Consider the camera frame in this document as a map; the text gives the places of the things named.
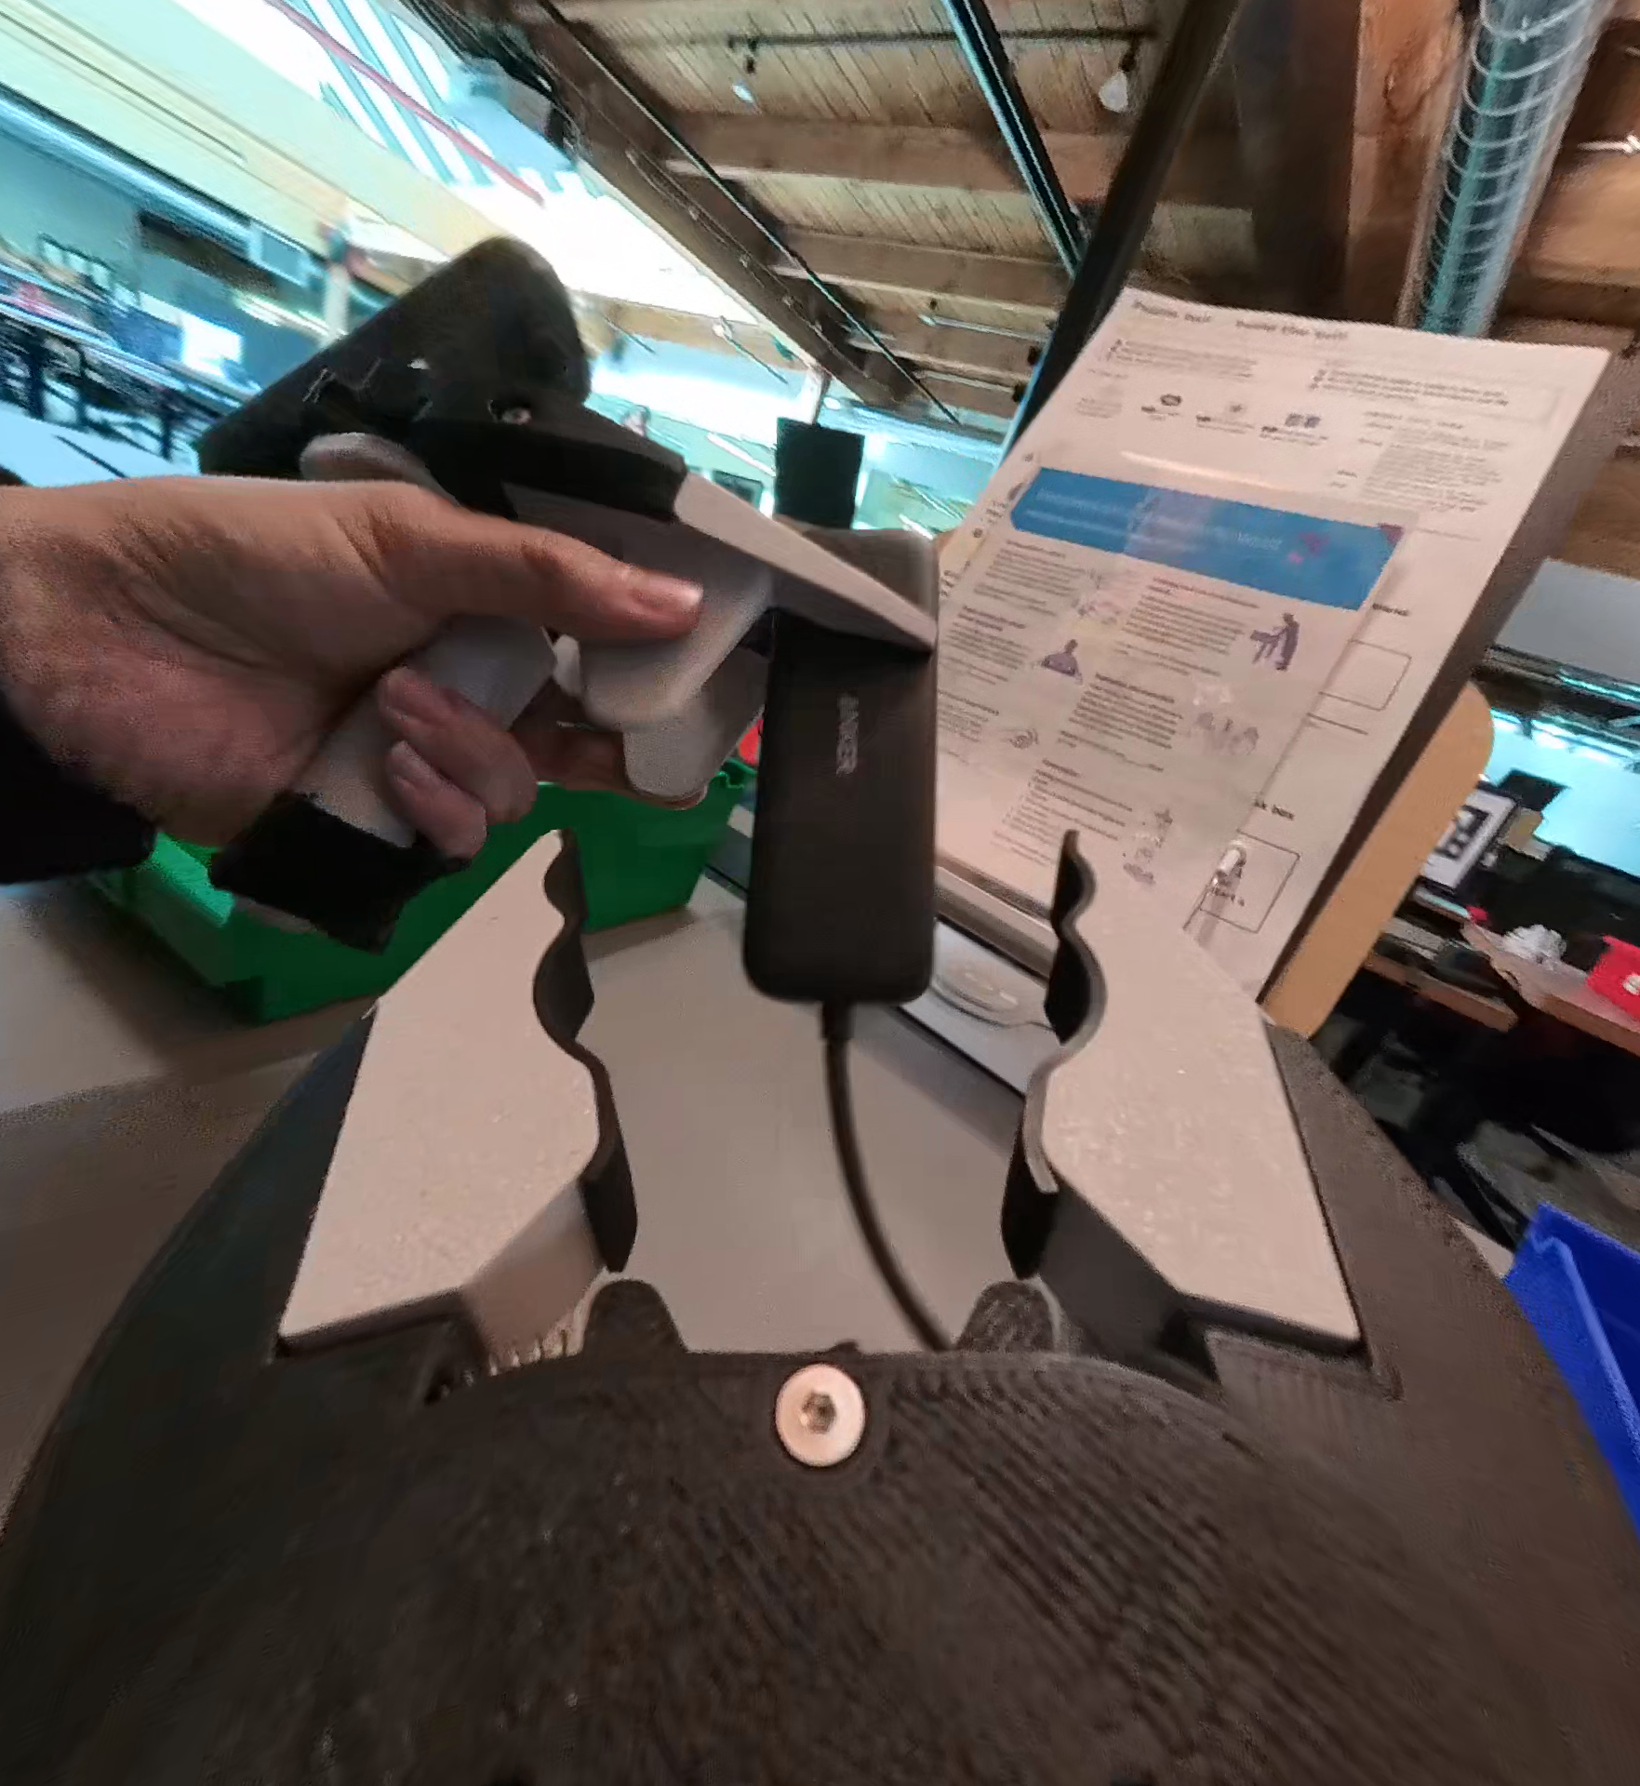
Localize black steel column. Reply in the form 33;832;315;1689
1007;0;1246;436

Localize wooden backing board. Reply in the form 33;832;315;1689
1259;681;1493;1038

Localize black hub cable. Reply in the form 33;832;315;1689
816;995;959;1353

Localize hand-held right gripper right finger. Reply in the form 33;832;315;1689
1000;832;1366;1376

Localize silver ventilation duct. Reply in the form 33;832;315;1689
1420;0;1602;336

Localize green plastic bin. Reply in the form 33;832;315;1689
92;760;754;1027

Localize black usb hub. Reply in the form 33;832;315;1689
739;524;942;1010

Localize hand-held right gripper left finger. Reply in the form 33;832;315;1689
276;828;640;1370

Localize person's left hand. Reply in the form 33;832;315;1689
0;471;709;860

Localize wooden background table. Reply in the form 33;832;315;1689
1364;914;1640;1090

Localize blue plastic bin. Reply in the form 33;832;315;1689
1503;1201;1640;1786

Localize silver stand base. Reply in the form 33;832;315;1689
930;927;1062;1032

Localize instruction sheet holder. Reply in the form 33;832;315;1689
930;286;1617;985

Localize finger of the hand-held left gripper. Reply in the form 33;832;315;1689
504;471;942;653

